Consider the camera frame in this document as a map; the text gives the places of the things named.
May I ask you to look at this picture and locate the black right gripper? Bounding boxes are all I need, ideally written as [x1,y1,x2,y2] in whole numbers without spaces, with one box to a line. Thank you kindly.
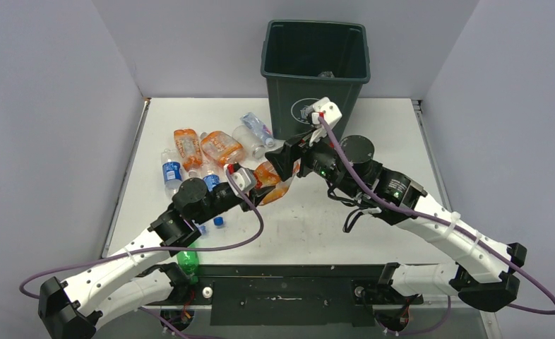
[265,122,359,198]

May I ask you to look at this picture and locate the blue label bottle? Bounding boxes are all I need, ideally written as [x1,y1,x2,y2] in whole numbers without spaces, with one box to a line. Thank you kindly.
[161,148,183,199]
[201,162,225,228]

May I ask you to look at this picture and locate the crushed orange bottle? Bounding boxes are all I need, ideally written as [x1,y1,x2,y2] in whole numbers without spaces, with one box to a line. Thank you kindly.
[201,131,246,167]
[174,129,203,172]
[253,160,300,206]

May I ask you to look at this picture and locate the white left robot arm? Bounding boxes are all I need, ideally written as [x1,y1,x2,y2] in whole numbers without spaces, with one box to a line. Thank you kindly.
[37,173,262,338]

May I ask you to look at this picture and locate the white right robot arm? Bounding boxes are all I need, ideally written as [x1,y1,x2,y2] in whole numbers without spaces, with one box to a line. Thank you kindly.
[266,135,527,312]

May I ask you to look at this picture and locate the bottles inside bin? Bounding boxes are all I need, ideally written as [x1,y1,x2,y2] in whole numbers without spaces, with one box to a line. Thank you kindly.
[318,71,335,78]

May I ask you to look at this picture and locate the dark green plastic trash bin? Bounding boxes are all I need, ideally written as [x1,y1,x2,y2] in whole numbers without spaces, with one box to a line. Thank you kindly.
[261,20,371,140]

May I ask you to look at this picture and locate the crushed clear bottle white cap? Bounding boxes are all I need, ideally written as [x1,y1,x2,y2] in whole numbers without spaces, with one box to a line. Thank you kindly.
[240,112,275,148]

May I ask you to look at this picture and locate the light blue water bottle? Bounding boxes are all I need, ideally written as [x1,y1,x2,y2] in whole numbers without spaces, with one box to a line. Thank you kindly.
[189,175,208,237]

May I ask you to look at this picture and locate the green plastic bottle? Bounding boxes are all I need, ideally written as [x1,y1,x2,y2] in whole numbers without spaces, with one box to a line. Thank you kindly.
[177,251,200,285]

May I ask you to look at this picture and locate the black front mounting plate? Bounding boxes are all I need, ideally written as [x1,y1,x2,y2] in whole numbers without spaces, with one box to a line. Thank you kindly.
[159,265,446,332]

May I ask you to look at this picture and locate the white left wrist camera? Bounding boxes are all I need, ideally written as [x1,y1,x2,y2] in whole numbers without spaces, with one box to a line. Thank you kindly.
[223,163,257,194]

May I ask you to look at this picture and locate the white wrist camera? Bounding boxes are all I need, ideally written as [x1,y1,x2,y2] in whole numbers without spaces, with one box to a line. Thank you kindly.
[304,97,342,145]
[223,163,257,194]

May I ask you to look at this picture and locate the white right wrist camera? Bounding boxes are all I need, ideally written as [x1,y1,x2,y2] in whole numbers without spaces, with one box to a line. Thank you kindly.
[304,97,342,145]

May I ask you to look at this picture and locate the aluminium rail frame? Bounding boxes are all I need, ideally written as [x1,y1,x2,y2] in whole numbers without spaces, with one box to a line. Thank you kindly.
[410,99,497,311]

